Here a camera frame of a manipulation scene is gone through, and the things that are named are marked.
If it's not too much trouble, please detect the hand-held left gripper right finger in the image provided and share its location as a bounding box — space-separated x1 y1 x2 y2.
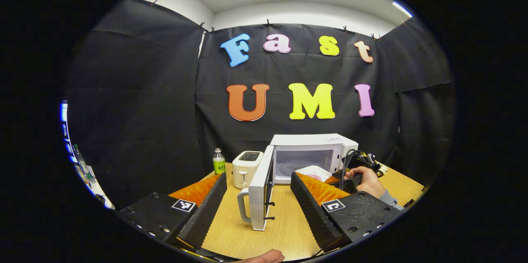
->
290 171 403 251

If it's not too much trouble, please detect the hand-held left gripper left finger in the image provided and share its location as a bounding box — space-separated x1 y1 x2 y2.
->
118 172 228 251

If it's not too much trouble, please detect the white square dish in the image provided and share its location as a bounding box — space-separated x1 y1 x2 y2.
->
295 165 332 182

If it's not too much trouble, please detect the white microwave oven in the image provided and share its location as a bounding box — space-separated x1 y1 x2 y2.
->
237 133 359 231

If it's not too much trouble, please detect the green label drink bottle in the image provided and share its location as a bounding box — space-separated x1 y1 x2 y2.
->
213 148 226 175

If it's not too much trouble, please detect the white toaster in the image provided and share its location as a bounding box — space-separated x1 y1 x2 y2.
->
232 151 264 189

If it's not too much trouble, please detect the black backdrop cloth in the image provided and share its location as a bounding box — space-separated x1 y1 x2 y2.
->
66 0 456 210

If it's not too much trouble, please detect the ceiling light panel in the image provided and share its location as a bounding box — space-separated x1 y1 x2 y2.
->
392 1 413 18

